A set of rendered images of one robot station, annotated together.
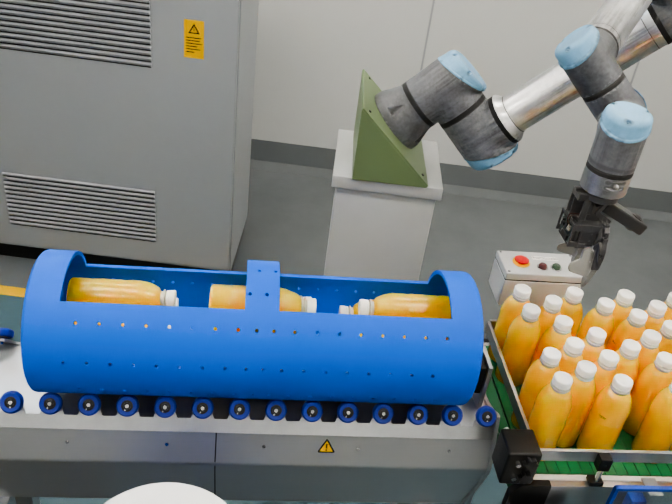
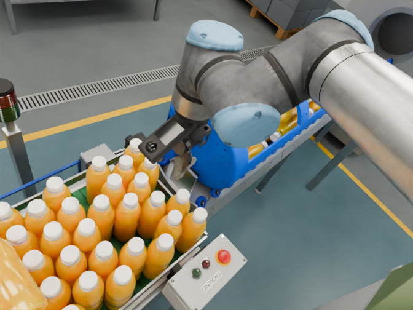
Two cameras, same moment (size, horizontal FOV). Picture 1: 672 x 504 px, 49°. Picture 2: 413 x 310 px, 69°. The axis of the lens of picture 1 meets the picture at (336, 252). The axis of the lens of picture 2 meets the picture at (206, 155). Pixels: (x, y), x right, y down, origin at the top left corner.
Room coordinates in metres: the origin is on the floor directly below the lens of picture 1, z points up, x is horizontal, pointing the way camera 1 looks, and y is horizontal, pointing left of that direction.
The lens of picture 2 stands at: (1.64, -0.85, 1.84)
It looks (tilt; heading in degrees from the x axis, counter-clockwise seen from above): 48 degrees down; 125
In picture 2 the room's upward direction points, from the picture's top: 25 degrees clockwise
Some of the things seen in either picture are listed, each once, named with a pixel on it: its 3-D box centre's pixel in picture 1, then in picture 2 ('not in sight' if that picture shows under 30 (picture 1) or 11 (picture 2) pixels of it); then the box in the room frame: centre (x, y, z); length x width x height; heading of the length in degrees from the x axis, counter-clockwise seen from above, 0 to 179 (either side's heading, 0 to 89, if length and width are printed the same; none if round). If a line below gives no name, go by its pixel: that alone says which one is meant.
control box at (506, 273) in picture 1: (535, 278); (204, 275); (1.57, -0.51, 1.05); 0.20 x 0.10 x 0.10; 98
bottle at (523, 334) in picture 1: (519, 346); (175, 213); (1.36, -0.46, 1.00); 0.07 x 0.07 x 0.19
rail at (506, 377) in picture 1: (508, 382); (166, 191); (1.26, -0.43, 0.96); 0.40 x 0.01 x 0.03; 8
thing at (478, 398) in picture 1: (476, 373); (184, 176); (1.25, -0.35, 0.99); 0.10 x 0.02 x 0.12; 8
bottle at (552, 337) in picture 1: (550, 358); (152, 215); (1.33, -0.53, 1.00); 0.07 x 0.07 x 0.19
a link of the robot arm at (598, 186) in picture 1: (605, 181); (194, 97); (1.32, -0.50, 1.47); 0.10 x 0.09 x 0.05; 8
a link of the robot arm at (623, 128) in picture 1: (619, 140); (208, 61); (1.33, -0.50, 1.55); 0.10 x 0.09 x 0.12; 165
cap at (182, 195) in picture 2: (530, 313); (182, 197); (1.36, -0.46, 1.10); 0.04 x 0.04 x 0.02
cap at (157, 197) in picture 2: (562, 325); (157, 198); (1.33, -0.53, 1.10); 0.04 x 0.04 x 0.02
